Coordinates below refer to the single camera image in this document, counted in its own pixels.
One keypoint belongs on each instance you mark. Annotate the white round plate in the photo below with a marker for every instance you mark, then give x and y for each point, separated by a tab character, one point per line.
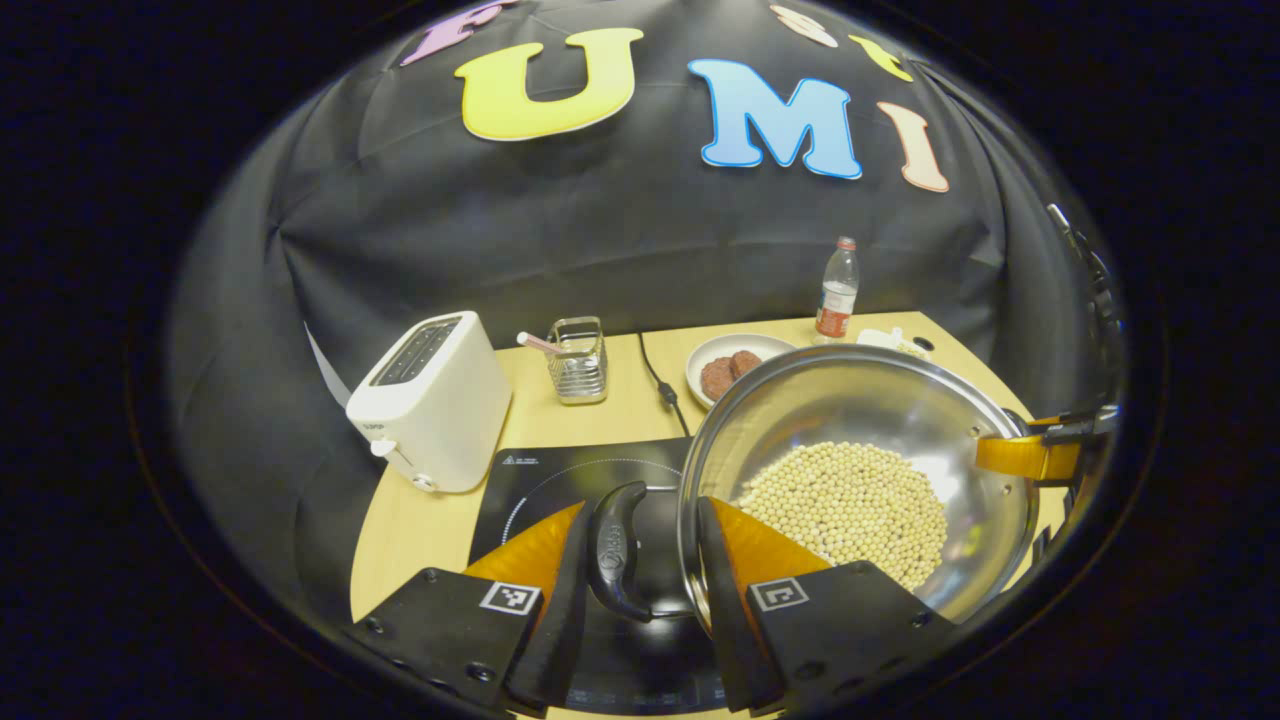
720	347

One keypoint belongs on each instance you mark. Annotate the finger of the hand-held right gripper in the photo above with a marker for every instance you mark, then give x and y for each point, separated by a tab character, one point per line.
1030	457

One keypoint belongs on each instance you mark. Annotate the black induction cooktop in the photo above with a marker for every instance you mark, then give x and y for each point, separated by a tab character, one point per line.
540	480

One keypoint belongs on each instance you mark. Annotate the white divided dish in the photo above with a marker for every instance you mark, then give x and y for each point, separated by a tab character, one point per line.
880	338

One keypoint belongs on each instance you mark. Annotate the clear bottle with red label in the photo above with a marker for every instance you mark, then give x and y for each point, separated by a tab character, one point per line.
836	300

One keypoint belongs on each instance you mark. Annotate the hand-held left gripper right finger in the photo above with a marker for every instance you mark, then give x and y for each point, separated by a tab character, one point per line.
730	620

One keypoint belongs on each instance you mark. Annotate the pile of yellow soybeans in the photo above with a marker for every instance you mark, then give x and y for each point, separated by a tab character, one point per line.
850	500

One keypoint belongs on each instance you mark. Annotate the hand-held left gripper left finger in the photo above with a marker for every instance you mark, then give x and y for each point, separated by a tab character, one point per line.
560	620

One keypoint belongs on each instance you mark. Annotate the pink straw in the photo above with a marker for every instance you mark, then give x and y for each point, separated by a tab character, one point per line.
535	342

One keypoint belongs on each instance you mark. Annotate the white toaster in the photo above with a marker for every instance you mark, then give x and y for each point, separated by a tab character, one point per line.
440	420

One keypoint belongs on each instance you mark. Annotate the brown meat patty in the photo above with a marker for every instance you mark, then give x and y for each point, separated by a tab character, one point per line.
746	363
716	380

